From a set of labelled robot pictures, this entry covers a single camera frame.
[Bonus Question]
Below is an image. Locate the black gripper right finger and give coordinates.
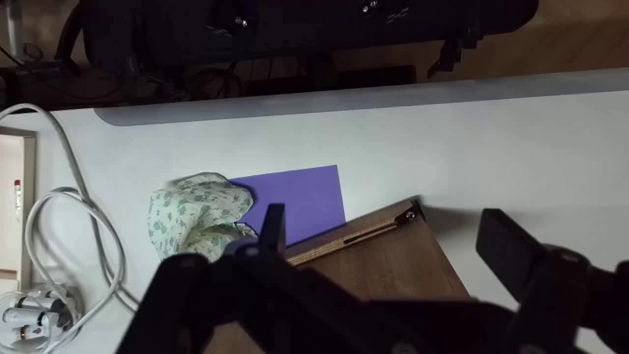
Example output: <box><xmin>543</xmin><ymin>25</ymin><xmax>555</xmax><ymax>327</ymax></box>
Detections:
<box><xmin>474</xmin><ymin>206</ymin><xmax>629</xmax><ymax>354</ymax></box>

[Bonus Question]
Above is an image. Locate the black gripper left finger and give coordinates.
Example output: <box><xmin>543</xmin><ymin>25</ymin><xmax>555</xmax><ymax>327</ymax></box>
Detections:
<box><xmin>116</xmin><ymin>200</ymin><xmax>396</xmax><ymax>354</ymax></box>

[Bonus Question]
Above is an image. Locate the white cloth with green print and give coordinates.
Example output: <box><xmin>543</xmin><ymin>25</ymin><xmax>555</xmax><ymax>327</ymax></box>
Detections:
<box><xmin>146</xmin><ymin>170</ymin><xmax>260</xmax><ymax>263</ymax></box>

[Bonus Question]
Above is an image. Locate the purple cloth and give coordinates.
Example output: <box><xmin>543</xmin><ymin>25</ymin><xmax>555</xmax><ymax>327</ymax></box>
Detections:
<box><xmin>228</xmin><ymin>162</ymin><xmax>348</xmax><ymax>249</ymax></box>

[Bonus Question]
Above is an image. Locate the wooden book stand board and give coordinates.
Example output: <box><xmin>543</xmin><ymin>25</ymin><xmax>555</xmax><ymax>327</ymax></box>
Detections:
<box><xmin>203</xmin><ymin>194</ymin><xmax>472</xmax><ymax>354</ymax></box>

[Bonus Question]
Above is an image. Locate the black bulky equipment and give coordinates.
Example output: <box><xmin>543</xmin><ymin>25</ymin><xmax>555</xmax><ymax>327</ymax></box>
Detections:
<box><xmin>56</xmin><ymin>0</ymin><xmax>541</xmax><ymax>86</ymax></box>

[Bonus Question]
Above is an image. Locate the white cable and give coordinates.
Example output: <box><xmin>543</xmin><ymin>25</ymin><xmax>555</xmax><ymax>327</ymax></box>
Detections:
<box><xmin>0</xmin><ymin>101</ymin><xmax>142</xmax><ymax>312</ymax></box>
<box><xmin>24</xmin><ymin>184</ymin><xmax>128</xmax><ymax>354</ymax></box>

